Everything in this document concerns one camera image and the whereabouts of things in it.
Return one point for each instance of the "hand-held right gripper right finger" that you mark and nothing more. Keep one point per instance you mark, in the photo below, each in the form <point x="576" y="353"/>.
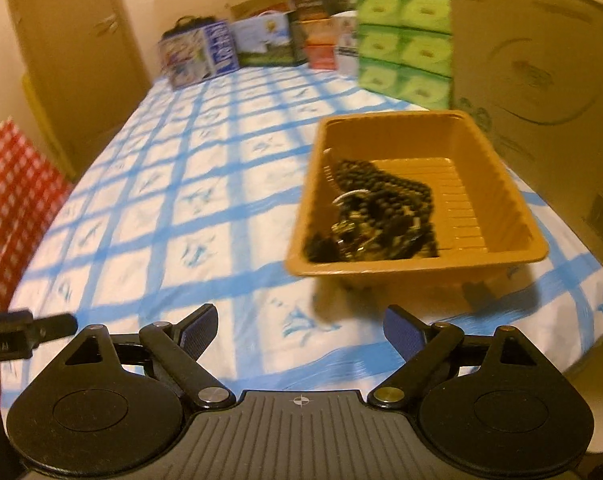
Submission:
<point x="404" y="332"/>

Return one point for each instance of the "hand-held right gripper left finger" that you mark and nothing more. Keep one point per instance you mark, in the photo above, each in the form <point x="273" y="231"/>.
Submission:
<point x="201" y="331"/>

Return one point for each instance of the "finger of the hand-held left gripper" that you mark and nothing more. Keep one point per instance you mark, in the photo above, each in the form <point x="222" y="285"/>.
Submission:
<point x="56" y="327"/>

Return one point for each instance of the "orange plastic tray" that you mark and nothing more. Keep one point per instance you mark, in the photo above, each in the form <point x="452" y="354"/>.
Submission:
<point x="481" y="195"/>

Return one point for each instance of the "red checkered cloth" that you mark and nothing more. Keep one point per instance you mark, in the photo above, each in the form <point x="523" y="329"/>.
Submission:
<point x="16" y="200"/>

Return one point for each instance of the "blue milk carton box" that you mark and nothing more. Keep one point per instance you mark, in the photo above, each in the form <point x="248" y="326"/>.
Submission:
<point x="201" y="55"/>

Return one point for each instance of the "large cardboard box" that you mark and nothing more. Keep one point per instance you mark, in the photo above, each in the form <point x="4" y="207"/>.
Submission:
<point x="541" y="85"/>

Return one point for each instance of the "red box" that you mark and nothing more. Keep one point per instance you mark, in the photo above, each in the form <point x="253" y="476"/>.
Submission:
<point x="322" y="57"/>

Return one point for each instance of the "stack of green tissue packs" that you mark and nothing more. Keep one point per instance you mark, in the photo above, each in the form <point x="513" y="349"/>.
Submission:
<point x="406" y="45"/>

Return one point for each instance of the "wooden door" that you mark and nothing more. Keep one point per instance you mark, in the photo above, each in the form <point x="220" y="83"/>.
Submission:
<point x="76" y="35"/>

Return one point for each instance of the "white photo box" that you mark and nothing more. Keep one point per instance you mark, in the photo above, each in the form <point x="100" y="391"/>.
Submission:
<point x="346" y="42"/>

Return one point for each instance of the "green cow gift box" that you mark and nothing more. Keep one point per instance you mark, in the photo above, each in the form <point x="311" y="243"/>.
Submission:
<point x="266" y="40"/>

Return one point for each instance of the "black bag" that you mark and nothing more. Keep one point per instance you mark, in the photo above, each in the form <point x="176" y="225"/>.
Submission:
<point x="186" y="27"/>

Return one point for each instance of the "orange box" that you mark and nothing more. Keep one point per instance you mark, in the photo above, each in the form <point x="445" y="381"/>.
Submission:
<point x="317" y="34"/>

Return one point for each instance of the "black gift box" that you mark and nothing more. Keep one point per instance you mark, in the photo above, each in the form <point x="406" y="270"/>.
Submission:
<point x="321" y="5"/>

